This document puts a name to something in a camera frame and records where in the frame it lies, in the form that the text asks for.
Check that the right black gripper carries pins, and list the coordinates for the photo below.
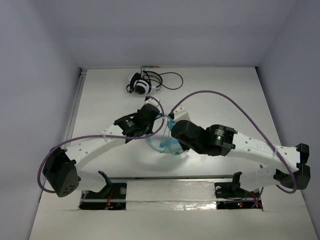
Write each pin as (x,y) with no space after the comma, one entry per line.
(184,146)

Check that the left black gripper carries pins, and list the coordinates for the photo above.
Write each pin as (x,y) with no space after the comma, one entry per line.
(152,110)

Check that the light blue headphones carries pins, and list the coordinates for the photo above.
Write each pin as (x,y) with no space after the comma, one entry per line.
(167,144)

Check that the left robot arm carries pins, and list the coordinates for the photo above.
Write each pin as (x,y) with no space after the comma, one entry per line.
(63,168)

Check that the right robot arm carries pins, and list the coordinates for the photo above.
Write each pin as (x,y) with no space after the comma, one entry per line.
(282,165)

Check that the black white headphones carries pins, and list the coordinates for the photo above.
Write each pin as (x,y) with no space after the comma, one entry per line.
(143,83)

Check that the silver taped base cover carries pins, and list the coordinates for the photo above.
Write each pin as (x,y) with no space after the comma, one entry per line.
(170,195)

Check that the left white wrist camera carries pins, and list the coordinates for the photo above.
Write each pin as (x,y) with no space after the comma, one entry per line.
(152,101)

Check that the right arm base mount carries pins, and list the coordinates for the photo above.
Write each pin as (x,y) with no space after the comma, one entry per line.
(230,196)

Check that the metal rail left edge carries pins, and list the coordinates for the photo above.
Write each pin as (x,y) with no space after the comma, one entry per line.
(75,105)

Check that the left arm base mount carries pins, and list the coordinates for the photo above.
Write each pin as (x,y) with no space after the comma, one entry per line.
(112,197)

